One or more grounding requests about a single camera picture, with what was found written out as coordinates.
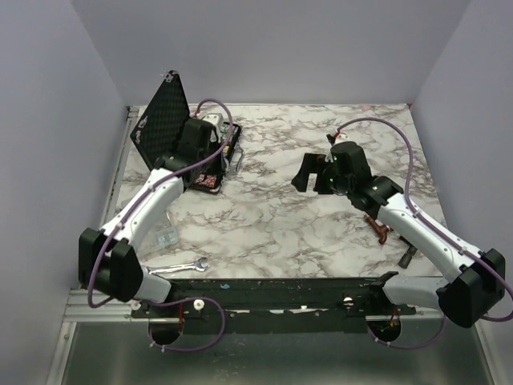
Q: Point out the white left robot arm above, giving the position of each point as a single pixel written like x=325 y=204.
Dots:
x=108 y=263

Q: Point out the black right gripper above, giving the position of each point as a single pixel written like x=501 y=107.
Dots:
x=313 y=163

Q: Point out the silver combination wrench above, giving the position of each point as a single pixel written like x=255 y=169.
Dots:
x=199 y=265

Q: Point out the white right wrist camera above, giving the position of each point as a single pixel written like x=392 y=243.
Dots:
x=336 y=139

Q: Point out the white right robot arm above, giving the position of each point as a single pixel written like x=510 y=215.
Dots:
x=471 y=282

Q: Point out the aluminium extrusion rail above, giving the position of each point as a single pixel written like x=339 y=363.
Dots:
x=77 y=309

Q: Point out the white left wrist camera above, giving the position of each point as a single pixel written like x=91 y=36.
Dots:
x=217 y=121

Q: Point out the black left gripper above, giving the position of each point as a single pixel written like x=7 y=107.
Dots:
x=219 y=168

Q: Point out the black mounting base plate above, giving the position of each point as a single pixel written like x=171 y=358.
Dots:
x=272 y=306

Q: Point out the red handled tool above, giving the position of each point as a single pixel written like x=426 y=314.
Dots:
x=382 y=231

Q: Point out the black poker set case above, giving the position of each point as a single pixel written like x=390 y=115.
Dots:
x=157 y=134

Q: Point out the clear plastic screw box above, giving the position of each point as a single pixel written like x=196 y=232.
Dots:
x=164 y=233

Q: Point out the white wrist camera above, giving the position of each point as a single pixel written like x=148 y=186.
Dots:
x=336 y=139
x=217 y=121

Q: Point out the black T-handle tool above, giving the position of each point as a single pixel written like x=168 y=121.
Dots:
x=407 y=257

